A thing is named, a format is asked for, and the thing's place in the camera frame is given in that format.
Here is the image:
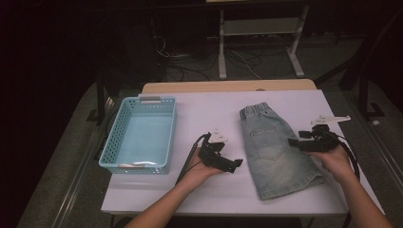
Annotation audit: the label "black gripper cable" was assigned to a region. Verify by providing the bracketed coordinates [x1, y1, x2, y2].
[332, 132, 361, 228]
[174, 131, 212, 187]

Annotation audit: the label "light blue plastic basket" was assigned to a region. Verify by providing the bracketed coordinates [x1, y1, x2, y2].
[98, 96, 178, 175]

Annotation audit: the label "person's left hand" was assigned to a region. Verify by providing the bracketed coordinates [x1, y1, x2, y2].
[182, 147, 223, 191]

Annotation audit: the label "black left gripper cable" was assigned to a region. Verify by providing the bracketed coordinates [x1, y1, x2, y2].
[174, 131, 212, 187]

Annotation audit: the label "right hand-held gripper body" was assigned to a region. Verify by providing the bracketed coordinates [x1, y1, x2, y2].
[298, 114, 352, 153]

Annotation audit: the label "metal floor rail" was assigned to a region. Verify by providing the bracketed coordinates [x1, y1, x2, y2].
[50, 94, 112, 228]

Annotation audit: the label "person's right hand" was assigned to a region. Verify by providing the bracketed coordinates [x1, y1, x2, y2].
[305, 143, 357, 185]

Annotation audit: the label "white metal stand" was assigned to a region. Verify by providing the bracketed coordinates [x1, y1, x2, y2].
[218, 4, 310, 80]

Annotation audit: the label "black metal stand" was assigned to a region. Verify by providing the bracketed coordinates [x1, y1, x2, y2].
[86, 69, 110, 125]
[317, 9, 403, 120]

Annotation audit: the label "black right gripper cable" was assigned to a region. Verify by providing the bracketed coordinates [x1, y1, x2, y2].
[332, 132, 361, 228]

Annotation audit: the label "white floor cable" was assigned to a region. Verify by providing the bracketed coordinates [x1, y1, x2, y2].
[228, 49, 261, 79]

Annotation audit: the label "faded denim shorts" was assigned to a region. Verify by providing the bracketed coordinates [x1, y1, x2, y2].
[239, 102, 326, 201]

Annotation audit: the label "tangle of black floor cables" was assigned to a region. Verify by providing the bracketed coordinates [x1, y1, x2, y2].
[153, 34, 264, 82]

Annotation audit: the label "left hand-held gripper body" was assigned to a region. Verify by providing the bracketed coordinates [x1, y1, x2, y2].
[199, 128, 238, 174]

